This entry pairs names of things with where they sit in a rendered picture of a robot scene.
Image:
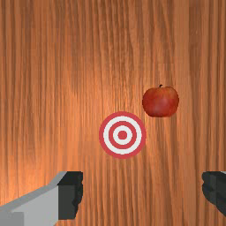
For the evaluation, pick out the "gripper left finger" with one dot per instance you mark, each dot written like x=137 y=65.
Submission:
x=44 y=203

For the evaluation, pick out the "red apple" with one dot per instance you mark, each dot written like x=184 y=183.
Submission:
x=160 y=101

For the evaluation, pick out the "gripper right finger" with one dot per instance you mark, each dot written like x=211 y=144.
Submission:
x=216 y=188

